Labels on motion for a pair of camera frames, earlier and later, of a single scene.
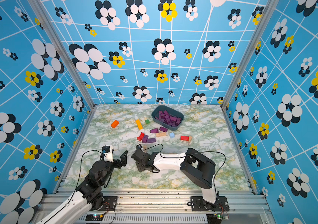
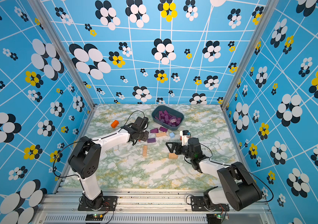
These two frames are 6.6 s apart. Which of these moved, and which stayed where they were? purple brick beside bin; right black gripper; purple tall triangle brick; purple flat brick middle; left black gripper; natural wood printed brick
Moved: left black gripper; right black gripper
Stayed: natural wood printed brick; purple flat brick middle; purple brick beside bin; purple tall triangle brick
